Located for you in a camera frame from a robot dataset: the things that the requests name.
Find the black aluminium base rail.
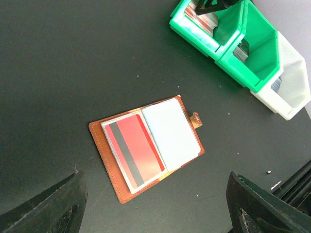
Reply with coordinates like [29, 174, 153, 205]
[272, 161, 311, 216]

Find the blue card stack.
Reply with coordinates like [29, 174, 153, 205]
[271, 77, 282, 93]

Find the green bin with red cards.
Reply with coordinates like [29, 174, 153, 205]
[170, 0, 248, 61]

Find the brown leather card holder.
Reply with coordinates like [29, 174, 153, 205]
[89, 95, 205, 204]

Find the black card stack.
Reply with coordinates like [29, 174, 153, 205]
[233, 39, 250, 63]

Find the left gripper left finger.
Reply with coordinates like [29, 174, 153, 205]
[0, 170, 87, 233]

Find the red card stack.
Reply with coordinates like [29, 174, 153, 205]
[184, 0, 218, 37]

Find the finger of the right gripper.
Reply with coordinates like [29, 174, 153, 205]
[195, 0, 242, 16]

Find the green bin with black cards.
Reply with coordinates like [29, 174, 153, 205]
[215, 0, 280, 93]

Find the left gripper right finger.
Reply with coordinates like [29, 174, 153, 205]
[226, 171, 311, 233]

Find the red credit card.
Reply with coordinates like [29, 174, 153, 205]
[102, 113, 166, 194]

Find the white bin with blue cards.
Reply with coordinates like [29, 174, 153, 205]
[251, 32, 311, 120]

